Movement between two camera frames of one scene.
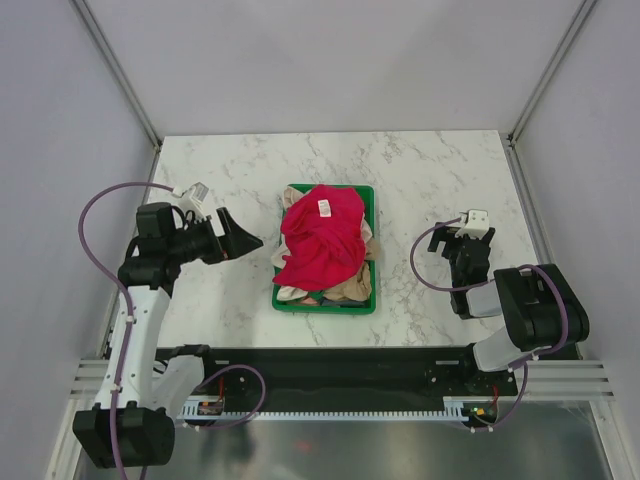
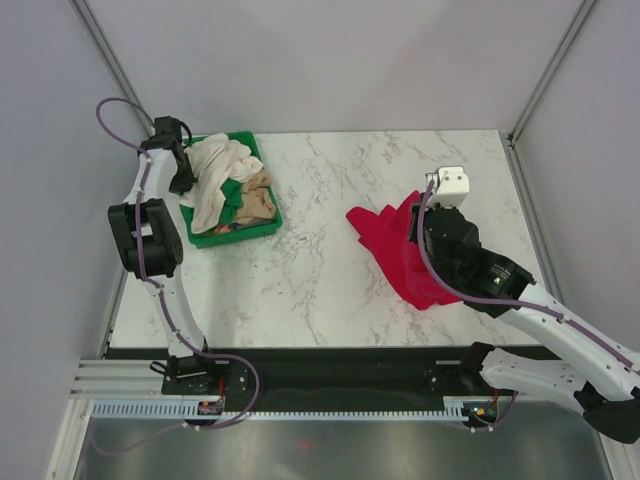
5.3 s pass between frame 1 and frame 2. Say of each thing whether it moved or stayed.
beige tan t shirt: moved
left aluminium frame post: stayed
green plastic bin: moved
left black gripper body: moved
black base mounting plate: stayed
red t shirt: moved
